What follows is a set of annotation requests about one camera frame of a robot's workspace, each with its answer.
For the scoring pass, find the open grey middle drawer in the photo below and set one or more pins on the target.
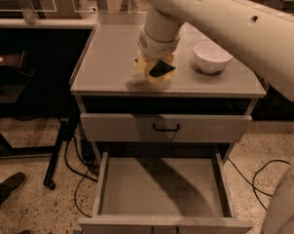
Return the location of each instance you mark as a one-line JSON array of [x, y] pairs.
[[163, 195]]

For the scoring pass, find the white ceramic bowl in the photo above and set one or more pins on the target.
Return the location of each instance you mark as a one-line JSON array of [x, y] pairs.
[[211, 58]]

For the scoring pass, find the brown shoe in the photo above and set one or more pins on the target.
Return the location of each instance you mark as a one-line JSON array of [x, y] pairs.
[[11, 185]]

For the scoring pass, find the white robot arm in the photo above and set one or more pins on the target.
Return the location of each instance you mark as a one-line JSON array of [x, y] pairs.
[[258, 36]]

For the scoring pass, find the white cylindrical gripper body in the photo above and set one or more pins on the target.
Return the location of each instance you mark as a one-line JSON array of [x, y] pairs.
[[156, 47]]

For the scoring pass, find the black metal table frame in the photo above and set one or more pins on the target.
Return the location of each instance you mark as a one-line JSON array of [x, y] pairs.
[[7, 151]]

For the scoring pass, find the white horizontal rail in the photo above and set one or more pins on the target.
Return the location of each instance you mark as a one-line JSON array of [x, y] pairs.
[[49, 23]]

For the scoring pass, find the grey drawer cabinet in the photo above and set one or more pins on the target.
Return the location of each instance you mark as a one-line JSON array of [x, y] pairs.
[[108, 82]]

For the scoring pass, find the closed grey top drawer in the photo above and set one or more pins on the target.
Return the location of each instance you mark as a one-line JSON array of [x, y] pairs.
[[138, 127]]

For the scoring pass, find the black drawer handle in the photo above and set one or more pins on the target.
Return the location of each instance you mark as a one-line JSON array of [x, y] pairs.
[[166, 129]]

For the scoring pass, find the green and yellow sponge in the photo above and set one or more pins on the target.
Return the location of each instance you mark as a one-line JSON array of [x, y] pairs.
[[161, 72]]

